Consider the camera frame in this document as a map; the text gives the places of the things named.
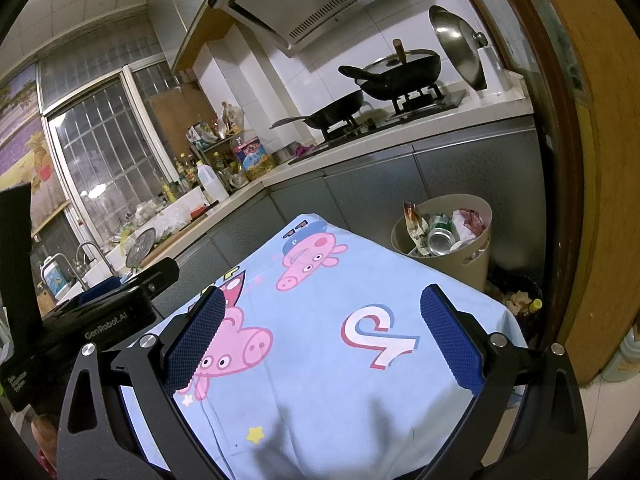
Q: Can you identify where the crushed green drink can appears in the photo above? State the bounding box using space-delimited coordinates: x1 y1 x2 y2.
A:
427 212 457 256

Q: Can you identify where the white chicken snack packet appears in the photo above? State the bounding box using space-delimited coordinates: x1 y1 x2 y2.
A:
404 202 431 257

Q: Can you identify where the white tissue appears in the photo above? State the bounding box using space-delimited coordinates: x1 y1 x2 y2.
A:
450 209 476 252

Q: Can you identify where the red foil snack wrapper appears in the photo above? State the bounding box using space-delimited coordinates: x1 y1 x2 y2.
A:
458 208 486 237

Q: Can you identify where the beige round trash bin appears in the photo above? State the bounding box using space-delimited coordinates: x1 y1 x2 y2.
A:
390 194 492 290

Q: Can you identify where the barred kitchen window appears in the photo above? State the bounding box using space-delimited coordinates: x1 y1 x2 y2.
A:
44 55 178 246

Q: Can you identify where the left hand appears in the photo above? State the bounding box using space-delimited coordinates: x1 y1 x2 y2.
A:
32 416 58 479

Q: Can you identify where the chrome sink faucet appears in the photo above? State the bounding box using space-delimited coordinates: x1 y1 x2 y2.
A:
76 242 119 289

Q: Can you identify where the round metal strainer lid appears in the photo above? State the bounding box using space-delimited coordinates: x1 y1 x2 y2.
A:
126 228 156 270

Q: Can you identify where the blue cartoon pig cloth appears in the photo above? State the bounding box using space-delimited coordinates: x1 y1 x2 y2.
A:
172 214 525 479

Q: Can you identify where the white plastic jug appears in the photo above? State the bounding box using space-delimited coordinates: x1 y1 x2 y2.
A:
196 160 229 204

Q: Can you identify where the blue label oil bottle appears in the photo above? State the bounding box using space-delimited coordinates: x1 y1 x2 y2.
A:
230 130 276 181

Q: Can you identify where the black gas stove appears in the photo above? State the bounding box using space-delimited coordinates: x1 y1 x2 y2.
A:
288 87 468 165

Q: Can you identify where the black frying pan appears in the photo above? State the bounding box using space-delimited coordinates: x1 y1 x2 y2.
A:
270 90 363 132

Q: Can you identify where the black wok with lid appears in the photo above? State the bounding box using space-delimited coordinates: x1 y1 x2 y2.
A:
338 39 442 101

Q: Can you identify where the wooden door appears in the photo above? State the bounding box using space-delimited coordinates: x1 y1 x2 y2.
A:
471 0 639 384

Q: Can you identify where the steel pot lid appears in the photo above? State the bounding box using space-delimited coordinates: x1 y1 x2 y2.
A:
428 6 488 90

